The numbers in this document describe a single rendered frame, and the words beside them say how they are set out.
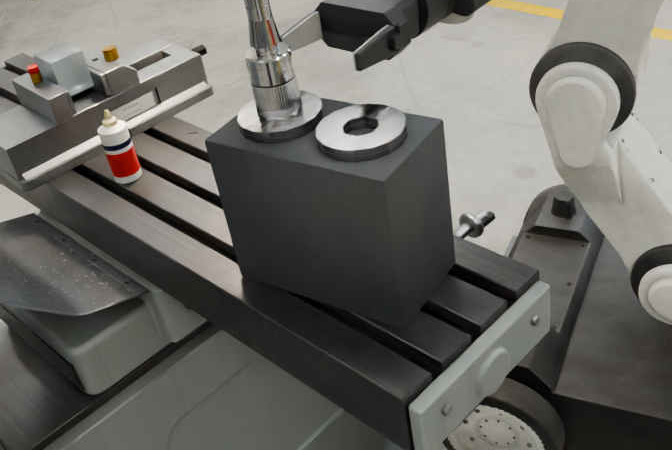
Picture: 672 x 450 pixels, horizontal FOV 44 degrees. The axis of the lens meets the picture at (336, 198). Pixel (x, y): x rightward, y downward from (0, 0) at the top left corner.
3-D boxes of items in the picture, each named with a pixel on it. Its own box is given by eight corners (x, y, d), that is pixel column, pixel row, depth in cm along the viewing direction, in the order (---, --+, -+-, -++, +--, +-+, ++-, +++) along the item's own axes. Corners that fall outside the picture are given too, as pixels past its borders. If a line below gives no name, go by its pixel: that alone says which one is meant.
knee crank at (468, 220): (480, 214, 174) (478, 191, 171) (504, 224, 170) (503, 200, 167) (413, 271, 163) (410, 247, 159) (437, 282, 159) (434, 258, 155)
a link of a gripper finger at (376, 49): (351, 47, 85) (388, 24, 88) (355, 75, 86) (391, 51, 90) (363, 50, 84) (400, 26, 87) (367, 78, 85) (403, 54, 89)
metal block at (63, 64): (75, 76, 131) (63, 41, 127) (94, 85, 127) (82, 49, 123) (46, 90, 128) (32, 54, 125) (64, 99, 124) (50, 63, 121)
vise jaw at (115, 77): (101, 65, 137) (93, 42, 134) (141, 82, 129) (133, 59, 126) (69, 79, 134) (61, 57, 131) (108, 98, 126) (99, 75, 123)
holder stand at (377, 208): (299, 219, 105) (268, 76, 93) (457, 262, 93) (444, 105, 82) (240, 276, 97) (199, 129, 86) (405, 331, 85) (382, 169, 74)
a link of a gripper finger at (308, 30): (287, 59, 92) (324, 36, 96) (282, 32, 90) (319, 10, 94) (277, 56, 93) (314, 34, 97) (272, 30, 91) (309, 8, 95)
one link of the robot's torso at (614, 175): (755, 249, 134) (634, -9, 119) (745, 333, 120) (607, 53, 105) (660, 266, 144) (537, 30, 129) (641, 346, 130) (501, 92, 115)
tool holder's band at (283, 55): (268, 46, 86) (266, 37, 85) (301, 54, 83) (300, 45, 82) (236, 65, 83) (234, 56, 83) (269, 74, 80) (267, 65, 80)
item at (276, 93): (278, 95, 89) (268, 46, 86) (311, 104, 86) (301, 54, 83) (248, 115, 86) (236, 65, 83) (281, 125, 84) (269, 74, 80)
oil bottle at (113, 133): (132, 166, 122) (110, 100, 116) (148, 174, 119) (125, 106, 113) (109, 179, 120) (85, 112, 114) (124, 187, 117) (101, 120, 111)
